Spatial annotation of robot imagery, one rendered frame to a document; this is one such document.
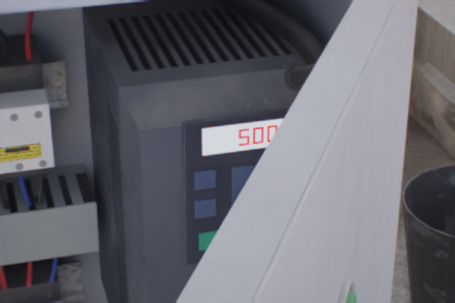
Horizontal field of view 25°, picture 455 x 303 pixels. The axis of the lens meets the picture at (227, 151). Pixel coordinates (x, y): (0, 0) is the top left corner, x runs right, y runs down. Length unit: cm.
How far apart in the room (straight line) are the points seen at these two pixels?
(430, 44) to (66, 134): 242
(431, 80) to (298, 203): 275
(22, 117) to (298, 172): 35
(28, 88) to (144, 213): 13
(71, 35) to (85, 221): 13
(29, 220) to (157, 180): 15
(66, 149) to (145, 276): 17
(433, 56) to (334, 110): 273
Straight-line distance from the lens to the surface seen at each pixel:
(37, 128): 66
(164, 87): 60
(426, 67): 312
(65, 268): 81
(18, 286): 75
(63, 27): 73
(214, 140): 59
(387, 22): 46
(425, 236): 221
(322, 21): 66
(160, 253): 62
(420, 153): 305
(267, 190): 32
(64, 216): 72
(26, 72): 67
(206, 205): 61
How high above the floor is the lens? 141
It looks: 28 degrees down
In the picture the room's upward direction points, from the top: straight up
